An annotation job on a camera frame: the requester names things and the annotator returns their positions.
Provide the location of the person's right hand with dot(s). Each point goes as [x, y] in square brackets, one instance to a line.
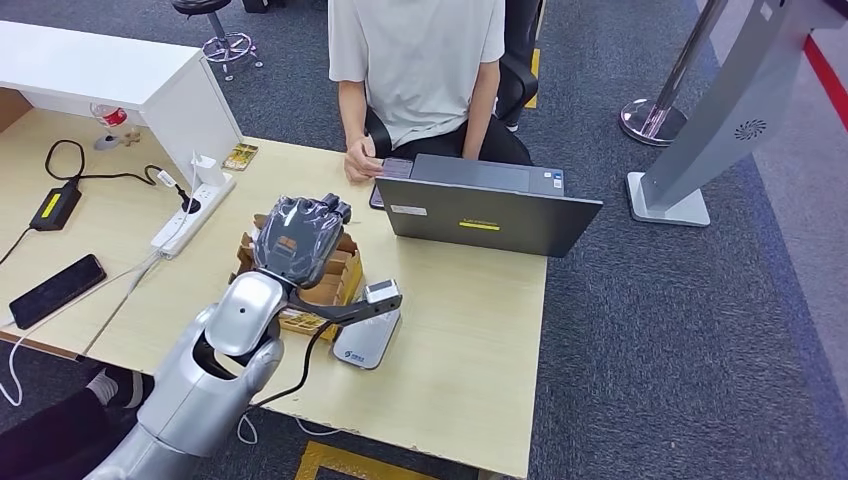
[361, 162]

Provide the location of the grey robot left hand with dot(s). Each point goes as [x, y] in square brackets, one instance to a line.
[298, 242]

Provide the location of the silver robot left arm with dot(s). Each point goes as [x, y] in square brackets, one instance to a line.
[192, 391]

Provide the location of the person's right forearm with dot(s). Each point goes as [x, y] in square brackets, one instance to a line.
[352, 109]

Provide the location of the person's left forearm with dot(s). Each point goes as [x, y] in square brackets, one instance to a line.
[480, 112]

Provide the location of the yellow card stack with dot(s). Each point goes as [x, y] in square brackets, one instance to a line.
[240, 157]

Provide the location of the grey card reader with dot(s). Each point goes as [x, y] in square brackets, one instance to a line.
[364, 344]

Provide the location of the smartphone beside laptop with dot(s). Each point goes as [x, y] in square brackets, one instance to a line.
[396, 167]

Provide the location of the cardboard compartment organizer box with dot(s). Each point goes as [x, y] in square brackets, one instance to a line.
[344, 275]

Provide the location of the white charger plug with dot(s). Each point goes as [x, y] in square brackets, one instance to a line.
[210, 172]

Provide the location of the white power strip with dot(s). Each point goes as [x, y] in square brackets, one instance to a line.
[185, 228]

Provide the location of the dark grey laptop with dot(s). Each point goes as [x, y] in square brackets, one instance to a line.
[490, 218]

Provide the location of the black office chair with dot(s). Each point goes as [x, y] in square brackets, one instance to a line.
[517, 79]

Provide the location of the black stool chrome base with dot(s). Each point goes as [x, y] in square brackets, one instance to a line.
[226, 48]

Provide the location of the black case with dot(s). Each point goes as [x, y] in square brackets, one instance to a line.
[264, 5]

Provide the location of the yellow floor tape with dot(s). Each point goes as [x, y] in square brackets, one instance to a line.
[331, 457]
[533, 73]

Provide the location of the small grey round dish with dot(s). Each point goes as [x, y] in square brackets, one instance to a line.
[106, 143]

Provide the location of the clear bottle red label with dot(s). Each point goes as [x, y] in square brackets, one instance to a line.
[114, 117]

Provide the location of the black power brick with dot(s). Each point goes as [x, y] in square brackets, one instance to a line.
[56, 206]

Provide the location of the black smartphone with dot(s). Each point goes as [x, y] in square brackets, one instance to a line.
[58, 291]

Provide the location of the white desk cabinet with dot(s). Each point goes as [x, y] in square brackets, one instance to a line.
[99, 66]

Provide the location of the grey kiosk stand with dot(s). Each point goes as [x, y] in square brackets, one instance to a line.
[729, 112]

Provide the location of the black camera bracket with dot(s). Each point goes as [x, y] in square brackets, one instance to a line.
[338, 312]

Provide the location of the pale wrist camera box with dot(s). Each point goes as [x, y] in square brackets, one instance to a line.
[382, 291]

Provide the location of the chrome stanchion post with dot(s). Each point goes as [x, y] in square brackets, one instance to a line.
[652, 122]

